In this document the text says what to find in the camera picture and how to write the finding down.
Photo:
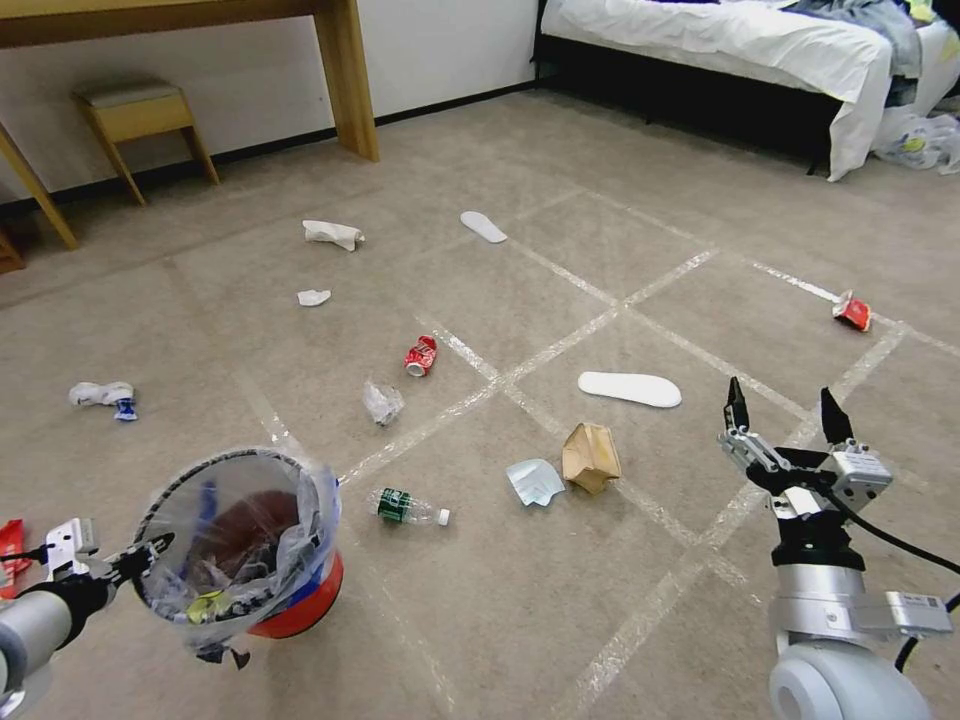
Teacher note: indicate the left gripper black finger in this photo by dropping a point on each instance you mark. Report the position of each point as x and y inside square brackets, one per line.
[139, 561]

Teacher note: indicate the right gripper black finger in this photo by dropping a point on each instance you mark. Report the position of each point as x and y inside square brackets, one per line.
[834, 420]
[739, 420]

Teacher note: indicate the red trash bin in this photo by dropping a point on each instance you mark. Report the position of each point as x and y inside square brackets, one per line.
[307, 600]

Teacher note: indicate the clear plastic bin liner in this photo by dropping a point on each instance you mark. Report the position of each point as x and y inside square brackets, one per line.
[307, 517]

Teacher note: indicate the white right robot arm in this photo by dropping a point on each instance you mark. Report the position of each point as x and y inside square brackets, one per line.
[817, 607]

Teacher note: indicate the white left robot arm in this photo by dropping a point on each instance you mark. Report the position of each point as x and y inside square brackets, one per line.
[45, 619]

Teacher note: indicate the yellow trash scrap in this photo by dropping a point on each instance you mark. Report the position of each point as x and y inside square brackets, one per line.
[208, 606]

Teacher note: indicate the red flat wrapper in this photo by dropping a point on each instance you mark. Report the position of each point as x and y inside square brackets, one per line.
[9, 555]

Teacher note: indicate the red snack packet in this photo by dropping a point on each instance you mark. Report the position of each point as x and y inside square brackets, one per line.
[853, 311]

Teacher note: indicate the large white insole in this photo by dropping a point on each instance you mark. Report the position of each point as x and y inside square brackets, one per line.
[630, 390]

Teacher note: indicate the crumpled brown paper bag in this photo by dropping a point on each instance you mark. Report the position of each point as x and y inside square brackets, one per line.
[589, 457]

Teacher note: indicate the white and blue crumpled wrapper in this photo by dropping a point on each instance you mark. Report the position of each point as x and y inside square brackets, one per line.
[97, 394]

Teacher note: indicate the pale blue packet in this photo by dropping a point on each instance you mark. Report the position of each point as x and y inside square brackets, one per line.
[534, 484]

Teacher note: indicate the green label plastic bottle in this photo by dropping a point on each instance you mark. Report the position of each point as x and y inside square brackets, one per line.
[397, 506]

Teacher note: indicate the white plastic shopping bag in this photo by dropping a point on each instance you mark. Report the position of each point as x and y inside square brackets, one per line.
[915, 142]

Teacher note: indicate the crumpled clear plastic wrap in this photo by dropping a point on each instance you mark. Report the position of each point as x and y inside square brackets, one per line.
[382, 403]

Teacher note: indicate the small crumpled white tissue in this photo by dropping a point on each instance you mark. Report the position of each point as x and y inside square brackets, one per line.
[313, 298]

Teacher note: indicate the small white insole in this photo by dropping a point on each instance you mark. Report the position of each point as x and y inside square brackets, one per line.
[484, 226]

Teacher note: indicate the crushed red soda can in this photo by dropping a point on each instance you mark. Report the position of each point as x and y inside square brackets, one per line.
[421, 355]

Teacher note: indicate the white bed sheet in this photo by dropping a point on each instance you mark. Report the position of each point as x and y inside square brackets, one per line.
[750, 45]

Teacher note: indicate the large crumpled white paper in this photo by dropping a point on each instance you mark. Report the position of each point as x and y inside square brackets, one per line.
[330, 232]

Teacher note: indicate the slanted wooden furniture leg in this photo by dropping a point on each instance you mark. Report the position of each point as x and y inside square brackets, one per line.
[37, 187]

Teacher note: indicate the blue grey clothes pile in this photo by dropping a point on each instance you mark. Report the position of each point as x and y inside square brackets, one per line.
[877, 30]

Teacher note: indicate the wooden stool with cushion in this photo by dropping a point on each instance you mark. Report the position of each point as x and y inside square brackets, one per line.
[142, 112]

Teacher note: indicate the wooden desk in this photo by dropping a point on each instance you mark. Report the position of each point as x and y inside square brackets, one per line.
[345, 75]

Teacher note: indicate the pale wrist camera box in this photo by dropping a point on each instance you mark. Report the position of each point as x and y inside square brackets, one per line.
[71, 536]
[862, 472]

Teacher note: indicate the black bed frame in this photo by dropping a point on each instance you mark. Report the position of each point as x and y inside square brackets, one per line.
[675, 82]

